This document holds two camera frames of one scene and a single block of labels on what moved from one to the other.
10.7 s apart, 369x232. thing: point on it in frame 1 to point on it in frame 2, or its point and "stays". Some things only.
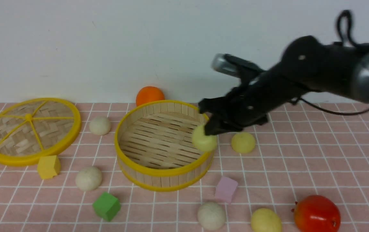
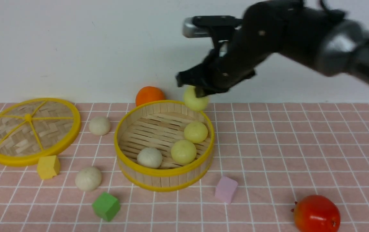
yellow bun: x=243 y=142 to x=183 y=152
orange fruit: x=147 y=94 stays
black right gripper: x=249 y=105 to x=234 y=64
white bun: x=88 y=178 stays
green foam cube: x=107 y=206 stays
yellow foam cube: x=48 y=166 stays
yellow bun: x=265 y=220 to x=192 y=102
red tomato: x=316 y=213 stays
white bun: x=211 y=216 to x=150 y=158
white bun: x=99 y=126 stays
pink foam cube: x=225 y=188 stays
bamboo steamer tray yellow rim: x=154 y=148 stays
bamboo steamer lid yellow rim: x=19 y=132 stays
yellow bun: x=203 y=141 to x=195 y=132
